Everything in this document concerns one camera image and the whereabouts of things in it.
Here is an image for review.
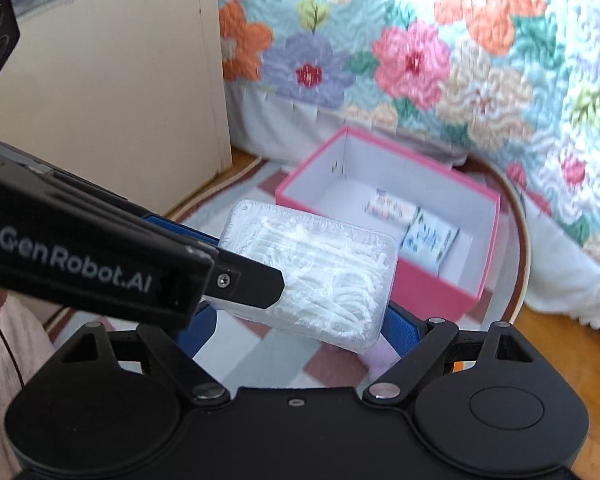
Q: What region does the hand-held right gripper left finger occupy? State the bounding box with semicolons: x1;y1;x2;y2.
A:
57;305;231;403

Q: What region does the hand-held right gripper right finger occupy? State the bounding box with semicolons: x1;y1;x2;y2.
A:
362;305;537;403

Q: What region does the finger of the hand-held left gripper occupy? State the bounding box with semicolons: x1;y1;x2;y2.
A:
0;160;287;330
0;134;222;249

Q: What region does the pink cardboard box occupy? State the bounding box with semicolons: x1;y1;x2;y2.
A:
275;126;502;322

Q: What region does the clear plastic floss pick box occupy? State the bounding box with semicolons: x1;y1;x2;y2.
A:
200;199;400;353

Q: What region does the blue wet wipes pack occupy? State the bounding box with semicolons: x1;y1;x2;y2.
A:
399;207;461;277

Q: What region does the small white tissue pack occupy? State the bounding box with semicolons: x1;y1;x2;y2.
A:
364;187;417;222

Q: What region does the checkered floor rug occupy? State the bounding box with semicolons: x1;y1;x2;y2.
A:
45;150;533;391

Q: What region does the beige cabinet panel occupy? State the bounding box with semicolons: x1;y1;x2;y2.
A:
0;0;233;221

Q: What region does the floral quilt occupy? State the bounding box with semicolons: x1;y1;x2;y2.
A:
210;0;600;286

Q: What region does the black cable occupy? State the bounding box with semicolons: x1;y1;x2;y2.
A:
0;319;27;392

